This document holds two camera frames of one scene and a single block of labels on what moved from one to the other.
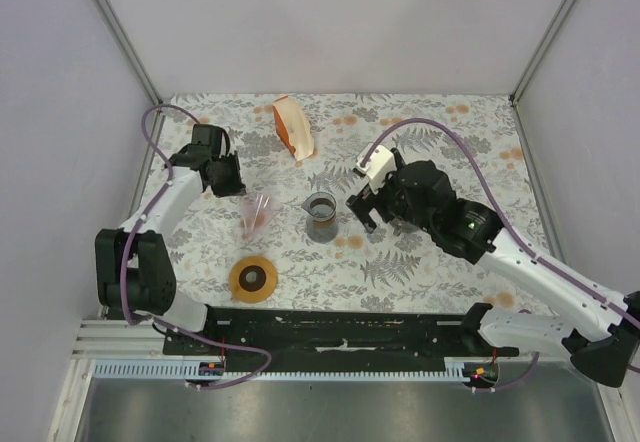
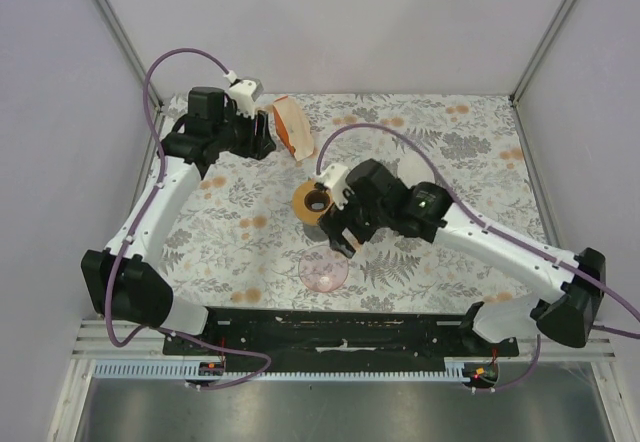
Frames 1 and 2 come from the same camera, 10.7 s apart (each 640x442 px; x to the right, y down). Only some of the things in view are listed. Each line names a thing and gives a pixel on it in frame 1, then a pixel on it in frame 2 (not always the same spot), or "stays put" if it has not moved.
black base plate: x=335 y=339 stays put
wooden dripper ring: x=252 y=279 to x=309 y=202
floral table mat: x=294 y=240 stays put
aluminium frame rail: x=112 y=23 stays put
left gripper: x=235 y=188 to x=256 y=148
